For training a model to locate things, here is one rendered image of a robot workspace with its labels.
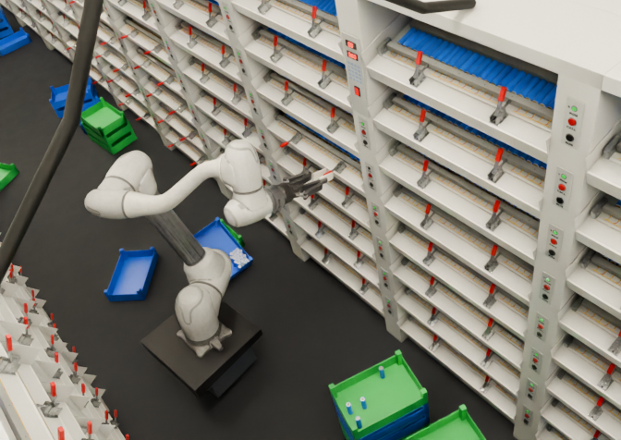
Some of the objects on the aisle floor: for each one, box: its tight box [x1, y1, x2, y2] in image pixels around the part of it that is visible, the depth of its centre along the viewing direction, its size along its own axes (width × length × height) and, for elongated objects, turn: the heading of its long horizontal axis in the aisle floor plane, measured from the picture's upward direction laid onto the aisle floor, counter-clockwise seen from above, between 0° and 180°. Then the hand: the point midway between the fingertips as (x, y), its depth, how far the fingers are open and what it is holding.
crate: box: [193, 216, 253, 280], centre depth 328 cm, size 30×20×8 cm
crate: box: [104, 247, 159, 301], centre depth 337 cm, size 30×20×8 cm
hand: (322, 176), depth 231 cm, fingers open, 3 cm apart
